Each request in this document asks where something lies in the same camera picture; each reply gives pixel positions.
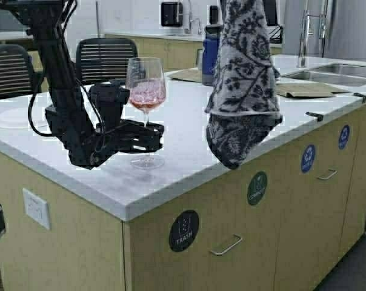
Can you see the far black counter clip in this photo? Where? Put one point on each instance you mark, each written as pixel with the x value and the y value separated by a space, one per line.
pixel 362 96

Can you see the blue recycling sticker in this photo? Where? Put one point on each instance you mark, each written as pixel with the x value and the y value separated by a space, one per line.
pixel 307 159
pixel 344 137

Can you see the white plate on island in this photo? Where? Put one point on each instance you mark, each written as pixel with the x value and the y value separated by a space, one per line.
pixel 18 118

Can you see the chrome spring kitchen faucet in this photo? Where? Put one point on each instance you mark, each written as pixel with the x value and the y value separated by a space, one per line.
pixel 190 20

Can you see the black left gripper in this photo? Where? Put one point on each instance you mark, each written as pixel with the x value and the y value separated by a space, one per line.
pixel 122 137

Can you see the black counter clip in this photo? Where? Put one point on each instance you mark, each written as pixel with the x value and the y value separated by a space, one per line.
pixel 319 117
pixel 362 96

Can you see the grey floral patterned cloth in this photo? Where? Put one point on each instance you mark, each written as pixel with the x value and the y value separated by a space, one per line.
pixel 243 107

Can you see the black paper towel dispenser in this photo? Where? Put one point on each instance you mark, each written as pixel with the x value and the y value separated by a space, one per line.
pixel 171 14

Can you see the blue insulated water bottle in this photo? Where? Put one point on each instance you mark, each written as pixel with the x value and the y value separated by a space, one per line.
pixel 210 52

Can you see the black trash sticker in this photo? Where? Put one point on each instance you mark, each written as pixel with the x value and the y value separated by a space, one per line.
pixel 183 231

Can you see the far blue recycling sticker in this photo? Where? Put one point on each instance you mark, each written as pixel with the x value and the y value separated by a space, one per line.
pixel 344 137

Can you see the recycling drawer metal handle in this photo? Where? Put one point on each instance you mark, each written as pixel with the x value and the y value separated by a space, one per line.
pixel 328 174

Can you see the tan placemat behind bottle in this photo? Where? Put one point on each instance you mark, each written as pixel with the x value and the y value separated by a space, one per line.
pixel 187 75

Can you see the black wall soap dispenser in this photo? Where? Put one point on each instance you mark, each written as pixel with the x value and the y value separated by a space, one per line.
pixel 213 14

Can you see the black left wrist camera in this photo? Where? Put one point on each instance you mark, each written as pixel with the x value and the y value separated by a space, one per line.
pixel 109 98

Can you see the near blue recycling sticker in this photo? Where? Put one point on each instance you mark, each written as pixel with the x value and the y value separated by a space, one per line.
pixel 307 159

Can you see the black mesh chair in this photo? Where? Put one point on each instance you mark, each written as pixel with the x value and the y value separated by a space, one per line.
pixel 17 75
pixel 104 59

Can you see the near black counter clip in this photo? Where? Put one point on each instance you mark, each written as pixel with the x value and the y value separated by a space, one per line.
pixel 319 117

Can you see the white island side outlet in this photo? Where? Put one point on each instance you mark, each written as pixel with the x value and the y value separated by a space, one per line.
pixel 36 208

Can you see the wine glass with red liquid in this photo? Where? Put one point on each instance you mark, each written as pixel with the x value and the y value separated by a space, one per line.
pixel 146 83

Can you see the left black mesh chair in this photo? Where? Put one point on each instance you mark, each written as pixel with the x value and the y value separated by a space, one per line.
pixel 17 75

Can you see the trash drawer metal handle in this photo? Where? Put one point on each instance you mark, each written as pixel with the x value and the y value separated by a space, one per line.
pixel 227 245

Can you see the green compost sticker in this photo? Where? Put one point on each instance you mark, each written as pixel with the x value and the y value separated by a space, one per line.
pixel 257 188

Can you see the right black mesh chair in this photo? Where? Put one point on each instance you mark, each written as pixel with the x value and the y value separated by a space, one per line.
pixel 104 59

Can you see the stainless steel refrigerator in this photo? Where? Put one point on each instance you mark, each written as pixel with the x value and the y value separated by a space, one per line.
pixel 338 29

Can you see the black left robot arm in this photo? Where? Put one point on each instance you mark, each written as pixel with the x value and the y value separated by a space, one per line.
pixel 88 123

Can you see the island stainless double sink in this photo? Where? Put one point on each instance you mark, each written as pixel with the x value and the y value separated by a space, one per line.
pixel 336 74

